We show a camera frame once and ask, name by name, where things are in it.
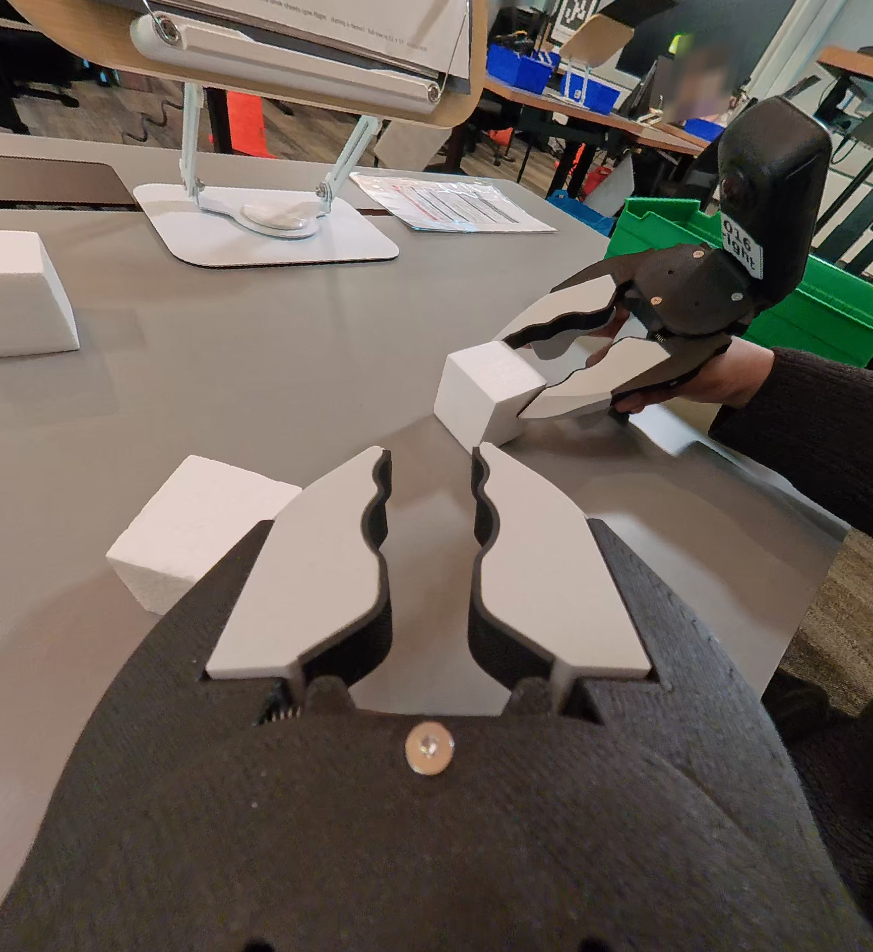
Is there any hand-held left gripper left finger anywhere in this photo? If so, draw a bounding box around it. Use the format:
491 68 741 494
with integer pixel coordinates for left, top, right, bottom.
204 445 394 706

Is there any dark desk cable cover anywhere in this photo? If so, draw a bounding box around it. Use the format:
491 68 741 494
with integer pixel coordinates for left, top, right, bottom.
0 154 140 209

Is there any fiducial marker sign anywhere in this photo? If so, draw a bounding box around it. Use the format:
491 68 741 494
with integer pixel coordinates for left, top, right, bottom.
548 0 603 44

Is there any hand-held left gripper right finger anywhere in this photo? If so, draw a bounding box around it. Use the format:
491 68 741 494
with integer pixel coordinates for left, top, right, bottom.
469 442 654 714

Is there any brown wooden table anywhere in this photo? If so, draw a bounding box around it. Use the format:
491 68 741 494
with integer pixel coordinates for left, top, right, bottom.
481 70 713 161

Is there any person's right hand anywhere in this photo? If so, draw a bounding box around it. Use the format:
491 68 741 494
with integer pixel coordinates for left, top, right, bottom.
617 337 777 415

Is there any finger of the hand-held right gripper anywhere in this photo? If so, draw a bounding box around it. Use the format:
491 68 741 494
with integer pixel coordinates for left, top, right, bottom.
520 336 674 421
499 256 634 363

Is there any printed instruction sheet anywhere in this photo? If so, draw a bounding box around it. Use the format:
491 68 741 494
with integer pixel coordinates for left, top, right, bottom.
236 0 471 75

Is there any clear sleeve printed sheet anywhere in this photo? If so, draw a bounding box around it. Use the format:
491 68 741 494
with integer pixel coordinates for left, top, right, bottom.
349 171 559 234

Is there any wooden board stand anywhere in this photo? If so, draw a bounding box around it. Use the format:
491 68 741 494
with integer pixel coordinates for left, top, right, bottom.
558 13 634 101

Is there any white document stand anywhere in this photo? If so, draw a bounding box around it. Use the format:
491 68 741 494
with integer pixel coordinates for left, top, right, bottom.
8 0 488 269

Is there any person's right forearm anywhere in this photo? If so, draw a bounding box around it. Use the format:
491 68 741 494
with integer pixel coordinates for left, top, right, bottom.
708 346 873 562

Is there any green plastic bin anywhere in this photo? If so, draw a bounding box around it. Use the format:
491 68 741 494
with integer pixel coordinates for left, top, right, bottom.
604 195 873 369

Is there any wood-top standing desk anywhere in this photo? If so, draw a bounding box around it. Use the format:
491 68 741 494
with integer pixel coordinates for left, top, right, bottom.
816 46 873 101

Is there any black monitor screen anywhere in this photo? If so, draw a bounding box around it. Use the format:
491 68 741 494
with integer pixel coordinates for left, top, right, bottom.
615 0 798 120

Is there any person's dark clothing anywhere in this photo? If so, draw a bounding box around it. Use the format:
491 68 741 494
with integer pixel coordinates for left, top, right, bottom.
760 665 873 952

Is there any white foam cube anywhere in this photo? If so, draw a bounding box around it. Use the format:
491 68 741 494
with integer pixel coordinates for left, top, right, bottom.
434 340 549 455
0 229 80 360
105 455 304 617

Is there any orange plastic object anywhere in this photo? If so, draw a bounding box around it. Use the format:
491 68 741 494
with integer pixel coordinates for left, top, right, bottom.
226 91 268 159

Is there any blue plastic crate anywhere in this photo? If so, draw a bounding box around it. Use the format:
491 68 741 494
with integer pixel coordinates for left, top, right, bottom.
547 189 616 238

